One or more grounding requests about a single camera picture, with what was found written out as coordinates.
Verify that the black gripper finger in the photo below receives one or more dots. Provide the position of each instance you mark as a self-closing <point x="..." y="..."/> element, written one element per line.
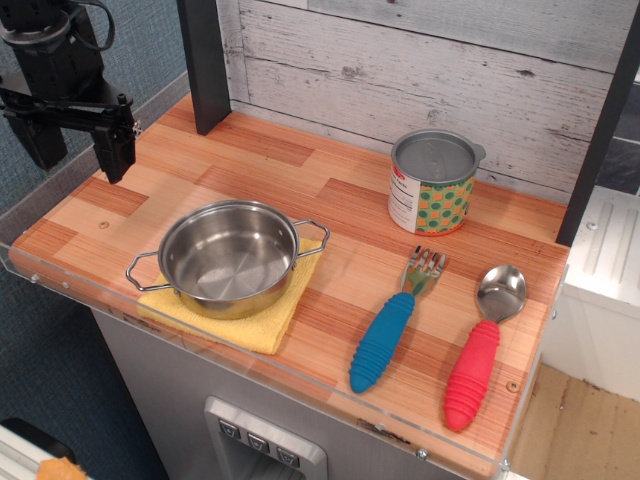
<point x="114" y="142"/>
<point x="43" y="142"/>

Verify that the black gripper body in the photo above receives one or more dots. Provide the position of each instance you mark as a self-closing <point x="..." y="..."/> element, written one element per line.
<point x="59" y="71"/>

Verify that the blue handled fork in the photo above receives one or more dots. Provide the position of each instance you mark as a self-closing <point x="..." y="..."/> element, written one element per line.
<point x="377" y="347"/>

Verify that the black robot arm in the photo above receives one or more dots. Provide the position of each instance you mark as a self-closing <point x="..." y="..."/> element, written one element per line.
<point x="55" y="17"/>

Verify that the silver metal pan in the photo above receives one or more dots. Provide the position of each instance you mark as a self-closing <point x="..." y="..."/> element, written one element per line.
<point x="230" y="259"/>

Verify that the yellow cloth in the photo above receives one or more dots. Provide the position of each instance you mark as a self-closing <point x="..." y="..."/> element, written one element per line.
<point x="261" y="332"/>

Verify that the grey toy fridge cabinet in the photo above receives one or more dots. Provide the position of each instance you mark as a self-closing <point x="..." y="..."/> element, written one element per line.
<point x="170" y="386"/>

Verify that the colourful dotted tin can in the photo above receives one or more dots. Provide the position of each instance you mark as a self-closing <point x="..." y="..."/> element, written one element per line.
<point x="432" y="180"/>

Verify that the orange object at corner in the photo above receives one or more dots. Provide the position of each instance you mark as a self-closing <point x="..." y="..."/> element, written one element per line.
<point x="60" y="469"/>

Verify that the silver dispenser button panel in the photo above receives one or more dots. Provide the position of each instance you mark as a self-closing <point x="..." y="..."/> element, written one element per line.
<point x="262" y="442"/>

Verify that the white furniture unit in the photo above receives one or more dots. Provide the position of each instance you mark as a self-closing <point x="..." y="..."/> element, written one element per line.
<point x="593" y="332"/>

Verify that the black vertical post left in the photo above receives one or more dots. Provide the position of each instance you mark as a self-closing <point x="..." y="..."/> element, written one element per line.
<point x="204" y="54"/>

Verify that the black vertical post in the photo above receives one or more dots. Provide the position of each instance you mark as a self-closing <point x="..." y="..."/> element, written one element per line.
<point x="204" y="54"/>
<point x="612" y="109"/>

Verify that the red handled spoon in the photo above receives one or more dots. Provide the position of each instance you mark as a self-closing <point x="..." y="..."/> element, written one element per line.
<point x="501" y="295"/>

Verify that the black vertical post right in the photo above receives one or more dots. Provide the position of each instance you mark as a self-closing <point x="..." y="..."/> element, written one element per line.
<point x="612" y="109"/>

